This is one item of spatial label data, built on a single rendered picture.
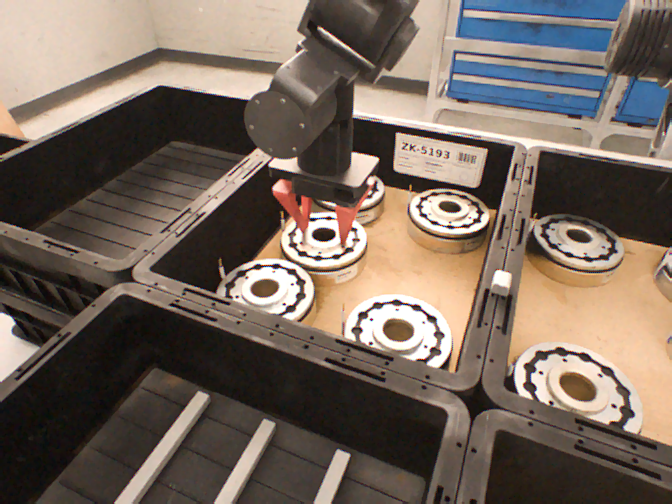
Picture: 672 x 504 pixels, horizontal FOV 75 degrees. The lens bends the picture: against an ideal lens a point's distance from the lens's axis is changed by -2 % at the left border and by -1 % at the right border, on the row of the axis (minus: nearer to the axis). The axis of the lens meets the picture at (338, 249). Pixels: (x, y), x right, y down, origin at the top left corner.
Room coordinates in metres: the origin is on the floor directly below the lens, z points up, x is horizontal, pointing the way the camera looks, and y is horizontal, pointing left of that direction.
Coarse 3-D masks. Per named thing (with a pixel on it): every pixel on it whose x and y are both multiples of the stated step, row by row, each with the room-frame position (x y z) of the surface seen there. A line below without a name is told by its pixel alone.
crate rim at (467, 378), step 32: (416, 128) 0.57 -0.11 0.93; (256, 160) 0.48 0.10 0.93; (512, 160) 0.48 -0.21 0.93; (224, 192) 0.41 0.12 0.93; (512, 192) 0.41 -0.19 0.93; (192, 224) 0.35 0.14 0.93; (160, 256) 0.30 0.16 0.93; (160, 288) 0.26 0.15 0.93; (192, 288) 0.26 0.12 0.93; (480, 288) 0.26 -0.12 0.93; (256, 320) 0.23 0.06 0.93; (288, 320) 0.23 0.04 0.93; (480, 320) 0.24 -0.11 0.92; (352, 352) 0.20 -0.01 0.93; (384, 352) 0.20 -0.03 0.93; (480, 352) 0.20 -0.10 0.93; (448, 384) 0.17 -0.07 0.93
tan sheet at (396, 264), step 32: (288, 224) 0.49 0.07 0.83; (384, 224) 0.48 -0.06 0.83; (384, 256) 0.42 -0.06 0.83; (416, 256) 0.42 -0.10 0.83; (448, 256) 0.42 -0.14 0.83; (480, 256) 0.42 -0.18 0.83; (320, 288) 0.36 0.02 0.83; (352, 288) 0.36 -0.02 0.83; (384, 288) 0.36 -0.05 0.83; (416, 288) 0.36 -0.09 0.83; (448, 288) 0.36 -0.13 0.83; (320, 320) 0.31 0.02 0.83; (448, 320) 0.31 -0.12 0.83
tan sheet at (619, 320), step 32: (640, 256) 0.42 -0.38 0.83; (544, 288) 0.36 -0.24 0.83; (576, 288) 0.36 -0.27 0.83; (608, 288) 0.36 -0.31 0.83; (640, 288) 0.36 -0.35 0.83; (544, 320) 0.31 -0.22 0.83; (576, 320) 0.31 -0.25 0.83; (608, 320) 0.31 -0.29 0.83; (640, 320) 0.31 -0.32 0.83; (512, 352) 0.27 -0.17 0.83; (608, 352) 0.27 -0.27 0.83; (640, 352) 0.27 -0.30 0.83; (640, 384) 0.24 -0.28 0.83
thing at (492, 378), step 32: (576, 160) 0.49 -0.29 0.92; (608, 160) 0.48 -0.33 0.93; (512, 224) 0.36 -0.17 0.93; (512, 256) 0.30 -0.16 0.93; (512, 288) 0.26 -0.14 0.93; (512, 320) 0.23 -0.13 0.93; (480, 384) 0.17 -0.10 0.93; (544, 416) 0.15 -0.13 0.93; (576, 416) 0.15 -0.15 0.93; (640, 448) 0.13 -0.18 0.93
